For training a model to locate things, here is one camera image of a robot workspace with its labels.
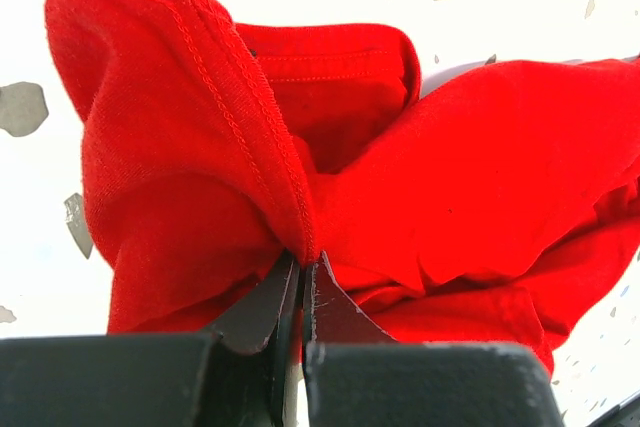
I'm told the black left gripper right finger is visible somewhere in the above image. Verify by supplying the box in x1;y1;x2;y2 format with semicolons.
303;256;563;427

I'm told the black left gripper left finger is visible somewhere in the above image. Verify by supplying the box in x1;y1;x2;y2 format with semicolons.
1;254;300;426

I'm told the red t-shirt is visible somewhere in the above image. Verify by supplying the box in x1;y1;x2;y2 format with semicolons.
45;0;639;369

